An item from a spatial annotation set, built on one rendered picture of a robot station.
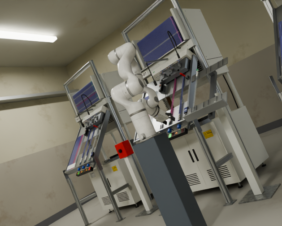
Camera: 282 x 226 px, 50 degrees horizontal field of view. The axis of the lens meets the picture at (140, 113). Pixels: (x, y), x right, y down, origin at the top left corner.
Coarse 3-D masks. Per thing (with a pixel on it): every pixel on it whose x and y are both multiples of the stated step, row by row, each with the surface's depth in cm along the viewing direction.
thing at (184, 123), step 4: (184, 120) 239; (172, 124) 249; (176, 124) 246; (180, 124) 245; (184, 124) 244; (164, 128) 255; (168, 128) 254; (172, 128) 253; (176, 128) 252; (156, 132) 262; (168, 132) 259; (136, 140) 282
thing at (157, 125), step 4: (184, 104) 252; (176, 108) 259; (168, 112) 266; (172, 112) 261; (176, 112) 256; (176, 116) 253; (180, 116) 248; (152, 120) 281; (168, 120) 260; (172, 120) 255; (176, 120) 251; (180, 120) 246; (156, 124) 272; (160, 124) 267; (164, 124) 262; (168, 124) 257; (156, 128) 269; (160, 128) 263
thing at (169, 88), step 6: (186, 72) 273; (180, 78) 276; (150, 84) 318; (168, 84) 288; (180, 84) 272; (186, 84) 264; (156, 90) 301; (168, 90) 283; (144, 96) 315; (162, 96) 287; (168, 96) 287
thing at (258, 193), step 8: (224, 112) 225; (224, 120) 226; (224, 128) 228; (232, 128) 224; (232, 136) 225; (232, 144) 226; (240, 144) 224; (240, 152) 223; (240, 160) 225; (248, 160) 224; (248, 168) 222; (248, 176) 223; (256, 176) 224; (256, 184) 221; (280, 184) 224; (248, 192) 236; (256, 192) 222; (264, 192) 220; (272, 192) 213; (240, 200) 225; (248, 200) 218; (256, 200) 213
